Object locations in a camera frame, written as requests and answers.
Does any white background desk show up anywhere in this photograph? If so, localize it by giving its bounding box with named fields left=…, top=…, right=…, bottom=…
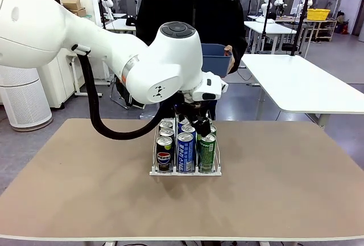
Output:
left=104, top=17, right=137, bottom=35

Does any dark green striped jacket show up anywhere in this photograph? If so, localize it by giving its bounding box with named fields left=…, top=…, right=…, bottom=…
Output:
left=115, top=81, right=147, bottom=109

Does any white air purifier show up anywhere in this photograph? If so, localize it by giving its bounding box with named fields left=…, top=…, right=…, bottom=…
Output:
left=0, top=65, right=54, bottom=132

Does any white desk cabinet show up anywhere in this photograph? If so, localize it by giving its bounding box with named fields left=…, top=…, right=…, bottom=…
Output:
left=36, top=55, right=86, bottom=110

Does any person in black jacket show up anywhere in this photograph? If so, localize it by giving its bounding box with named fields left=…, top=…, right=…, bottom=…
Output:
left=135, top=0, right=248, bottom=122

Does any metal chair frame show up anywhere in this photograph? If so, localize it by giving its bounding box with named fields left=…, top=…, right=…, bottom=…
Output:
left=110, top=86, right=129, bottom=110

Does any large white table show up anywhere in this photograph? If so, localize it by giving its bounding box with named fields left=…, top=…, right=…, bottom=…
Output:
left=241, top=54, right=364, bottom=129

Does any white can dispenser rack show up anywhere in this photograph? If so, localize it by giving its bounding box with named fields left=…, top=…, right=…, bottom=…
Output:
left=149, top=109, right=222, bottom=177

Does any black tripod stand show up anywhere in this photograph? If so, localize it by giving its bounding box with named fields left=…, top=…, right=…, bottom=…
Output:
left=289, top=0, right=312, bottom=57

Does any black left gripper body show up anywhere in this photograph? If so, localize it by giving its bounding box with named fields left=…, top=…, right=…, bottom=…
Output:
left=174, top=92, right=210, bottom=119

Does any person's left hand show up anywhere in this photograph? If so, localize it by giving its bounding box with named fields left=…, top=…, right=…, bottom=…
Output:
left=224, top=45, right=237, bottom=74

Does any black Pepsi can lime top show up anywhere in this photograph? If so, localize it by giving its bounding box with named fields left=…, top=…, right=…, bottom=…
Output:
left=155, top=135, right=174, bottom=172

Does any blue plastic bin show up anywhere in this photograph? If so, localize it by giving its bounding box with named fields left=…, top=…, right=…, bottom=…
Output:
left=200, top=43, right=233, bottom=77

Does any person's left forearm black sleeve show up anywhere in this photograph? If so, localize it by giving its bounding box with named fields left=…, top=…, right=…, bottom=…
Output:
left=230, top=35, right=248, bottom=73

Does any yellow plastic crate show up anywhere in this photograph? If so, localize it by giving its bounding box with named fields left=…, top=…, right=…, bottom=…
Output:
left=306, top=9, right=331, bottom=21

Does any white side table wood top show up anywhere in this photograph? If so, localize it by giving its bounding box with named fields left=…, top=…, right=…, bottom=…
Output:
left=67, top=54, right=111, bottom=99

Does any wooden shelf table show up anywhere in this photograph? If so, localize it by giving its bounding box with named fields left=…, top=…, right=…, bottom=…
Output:
left=301, top=18, right=338, bottom=43

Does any white background table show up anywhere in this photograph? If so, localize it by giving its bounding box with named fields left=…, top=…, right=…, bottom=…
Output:
left=243, top=20, right=297, bottom=56

